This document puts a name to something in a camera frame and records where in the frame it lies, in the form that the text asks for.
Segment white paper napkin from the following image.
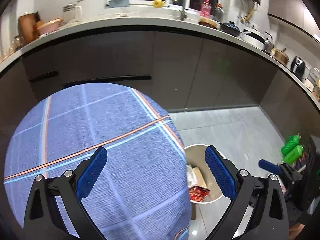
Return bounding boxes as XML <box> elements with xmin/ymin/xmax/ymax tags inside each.
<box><xmin>186</xmin><ymin>165</ymin><xmax>199</xmax><ymax>188</ymax></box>

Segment white trash bin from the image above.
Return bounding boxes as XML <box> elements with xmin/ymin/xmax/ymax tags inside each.
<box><xmin>185</xmin><ymin>144</ymin><xmax>239</xmax><ymax>204</ymax></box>

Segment green plastic bottle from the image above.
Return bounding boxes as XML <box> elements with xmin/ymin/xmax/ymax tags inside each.
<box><xmin>280</xmin><ymin>133</ymin><xmax>302</xmax><ymax>157</ymax></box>
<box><xmin>283</xmin><ymin>145</ymin><xmax>304</xmax><ymax>164</ymax></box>

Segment red snack bag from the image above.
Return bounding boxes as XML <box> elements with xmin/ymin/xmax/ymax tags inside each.
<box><xmin>189</xmin><ymin>186</ymin><xmax>210</xmax><ymax>203</ymax></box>

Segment blue plaid tablecloth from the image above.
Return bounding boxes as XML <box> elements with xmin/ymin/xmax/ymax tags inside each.
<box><xmin>4</xmin><ymin>83</ymin><xmax>191</xmax><ymax>239</ymax></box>

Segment black air fryer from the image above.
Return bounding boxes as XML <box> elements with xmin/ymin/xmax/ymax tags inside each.
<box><xmin>290</xmin><ymin>56</ymin><xmax>305</xmax><ymax>80</ymax></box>

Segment dark lower cabinets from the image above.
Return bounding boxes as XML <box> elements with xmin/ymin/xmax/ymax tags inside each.
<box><xmin>1</xmin><ymin>31</ymin><xmax>319</xmax><ymax>151</ymax></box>

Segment pink bottle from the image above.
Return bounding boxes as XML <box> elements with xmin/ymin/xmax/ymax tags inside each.
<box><xmin>200</xmin><ymin>0</ymin><xmax>212</xmax><ymax>18</ymax></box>

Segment pink bowl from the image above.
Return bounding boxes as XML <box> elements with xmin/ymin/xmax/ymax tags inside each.
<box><xmin>37</xmin><ymin>18</ymin><xmax>63</xmax><ymax>36</ymax></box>

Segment wooden cutting board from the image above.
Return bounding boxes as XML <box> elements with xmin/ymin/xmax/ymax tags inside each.
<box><xmin>18</xmin><ymin>13</ymin><xmax>39</xmax><ymax>44</ymax></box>

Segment yellow mug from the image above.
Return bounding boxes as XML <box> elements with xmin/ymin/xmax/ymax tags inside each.
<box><xmin>152</xmin><ymin>0</ymin><xmax>165</xmax><ymax>8</ymax></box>

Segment glass jar with lid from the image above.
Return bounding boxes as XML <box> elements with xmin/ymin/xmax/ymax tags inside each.
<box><xmin>62</xmin><ymin>3</ymin><xmax>82</xmax><ymax>24</ymax></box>

